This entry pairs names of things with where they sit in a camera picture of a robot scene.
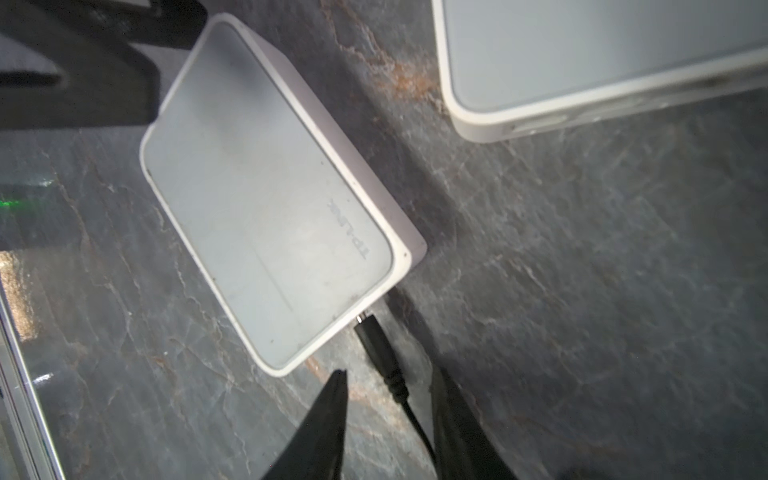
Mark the black power adapter with cable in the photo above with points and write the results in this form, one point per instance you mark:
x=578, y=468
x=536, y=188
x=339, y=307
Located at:
x=385, y=361

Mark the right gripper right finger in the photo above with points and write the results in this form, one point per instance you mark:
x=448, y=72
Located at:
x=462, y=449

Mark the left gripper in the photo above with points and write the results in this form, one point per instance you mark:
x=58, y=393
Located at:
x=101, y=80

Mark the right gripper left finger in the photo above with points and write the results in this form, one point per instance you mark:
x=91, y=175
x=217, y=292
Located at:
x=316, y=451

